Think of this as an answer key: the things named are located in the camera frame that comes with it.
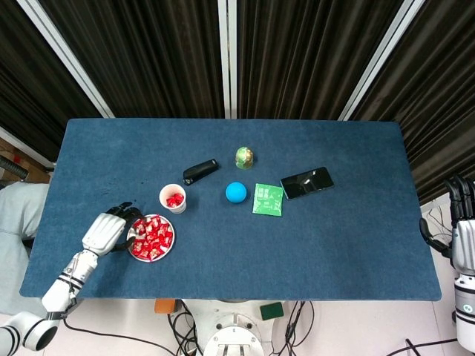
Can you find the blue table cloth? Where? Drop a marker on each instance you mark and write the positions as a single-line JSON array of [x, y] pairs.
[[297, 241]]

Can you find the black stapler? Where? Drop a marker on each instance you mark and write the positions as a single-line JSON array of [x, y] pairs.
[[200, 171]]

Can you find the heap of red candies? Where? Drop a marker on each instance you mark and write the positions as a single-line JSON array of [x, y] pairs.
[[154, 237]]

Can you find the white low frame rail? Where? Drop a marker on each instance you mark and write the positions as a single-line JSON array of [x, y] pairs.
[[26, 146], [434, 198]]

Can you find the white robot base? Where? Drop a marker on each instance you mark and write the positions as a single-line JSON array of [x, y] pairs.
[[234, 333]]

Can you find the green sachet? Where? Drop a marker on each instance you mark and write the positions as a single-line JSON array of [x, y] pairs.
[[268, 199]]

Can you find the dark green box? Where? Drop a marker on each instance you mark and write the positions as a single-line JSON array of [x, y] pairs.
[[272, 311]]

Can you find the blue foam ball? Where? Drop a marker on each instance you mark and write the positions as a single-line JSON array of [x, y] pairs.
[[236, 193]]

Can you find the black pleated curtain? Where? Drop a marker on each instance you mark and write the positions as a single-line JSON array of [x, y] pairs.
[[29, 81], [304, 55], [148, 55], [438, 92]]

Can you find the black smartphone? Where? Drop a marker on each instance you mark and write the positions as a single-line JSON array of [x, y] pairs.
[[307, 182]]

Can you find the white paper cup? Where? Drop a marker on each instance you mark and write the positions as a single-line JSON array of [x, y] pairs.
[[179, 210]]

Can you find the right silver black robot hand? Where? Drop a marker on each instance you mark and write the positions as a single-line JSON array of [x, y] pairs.
[[465, 244]]

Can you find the orange box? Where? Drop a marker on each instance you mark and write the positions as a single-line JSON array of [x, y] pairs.
[[164, 306]]

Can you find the round metal plate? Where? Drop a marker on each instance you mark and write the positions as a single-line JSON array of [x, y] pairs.
[[130, 233]]

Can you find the white frame post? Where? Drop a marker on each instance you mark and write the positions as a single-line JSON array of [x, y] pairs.
[[382, 59], [227, 55], [67, 59]]

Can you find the green gold domed tin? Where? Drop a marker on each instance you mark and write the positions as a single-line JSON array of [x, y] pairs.
[[245, 158]]

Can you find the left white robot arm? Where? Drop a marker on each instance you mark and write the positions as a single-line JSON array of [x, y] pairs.
[[59, 293]]

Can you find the red candy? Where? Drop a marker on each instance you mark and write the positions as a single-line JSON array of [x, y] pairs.
[[179, 197], [171, 202]]

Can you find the person in grey clothes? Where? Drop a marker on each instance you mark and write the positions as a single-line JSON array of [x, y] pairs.
[[16, 215]]

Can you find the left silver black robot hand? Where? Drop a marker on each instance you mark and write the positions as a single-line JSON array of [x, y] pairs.
[[104, 233]]

